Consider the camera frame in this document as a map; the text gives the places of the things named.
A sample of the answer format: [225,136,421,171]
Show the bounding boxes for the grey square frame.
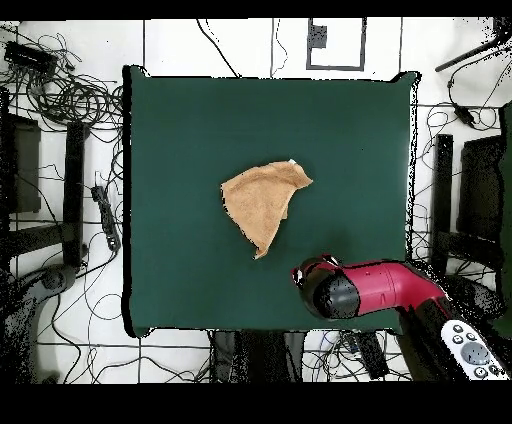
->
[306,17,368,72]

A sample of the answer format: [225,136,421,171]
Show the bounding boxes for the dark green table cloth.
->
[121,64,421,339]

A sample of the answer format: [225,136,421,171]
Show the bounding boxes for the black stand bar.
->
[62,120,90,268]
[429,133,454,276]

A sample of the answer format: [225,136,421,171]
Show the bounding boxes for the dark flat panel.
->
[0,112,42,214]
[456,134,506,241]

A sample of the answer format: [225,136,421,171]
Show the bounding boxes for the black power adapter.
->
[452,103,477,129]

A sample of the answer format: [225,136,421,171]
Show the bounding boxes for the black slanted rod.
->
[434,17,512,74]

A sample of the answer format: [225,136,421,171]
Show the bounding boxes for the tan terry towel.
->
[219,158,314,260]

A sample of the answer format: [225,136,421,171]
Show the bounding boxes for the tangled black cables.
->
[0,31,125,133]

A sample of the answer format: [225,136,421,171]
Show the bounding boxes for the black power strip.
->
[351,330,390,380]
[90,184,122,252]

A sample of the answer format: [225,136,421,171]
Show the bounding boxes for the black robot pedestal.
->
[209,329,307,383]

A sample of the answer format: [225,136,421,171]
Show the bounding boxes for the black flat box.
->
[3,40,60,76]

